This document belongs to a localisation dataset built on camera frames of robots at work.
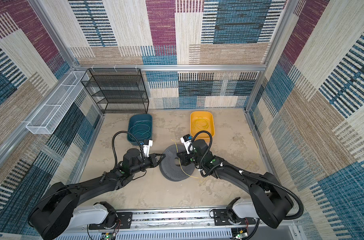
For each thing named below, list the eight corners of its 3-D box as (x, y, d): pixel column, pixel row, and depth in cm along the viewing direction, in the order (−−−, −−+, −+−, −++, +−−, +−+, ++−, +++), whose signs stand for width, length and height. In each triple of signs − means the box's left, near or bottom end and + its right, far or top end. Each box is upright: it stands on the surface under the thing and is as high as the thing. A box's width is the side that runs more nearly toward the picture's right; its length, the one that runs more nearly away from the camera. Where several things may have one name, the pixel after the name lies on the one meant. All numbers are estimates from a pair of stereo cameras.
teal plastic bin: (125, 145, 103) (122, 139, 97) (132, 120, 117) (130, 113, 112) (151, 145, 103) (149, 139, 97) (155, 120, 117) (154, 113, 112)
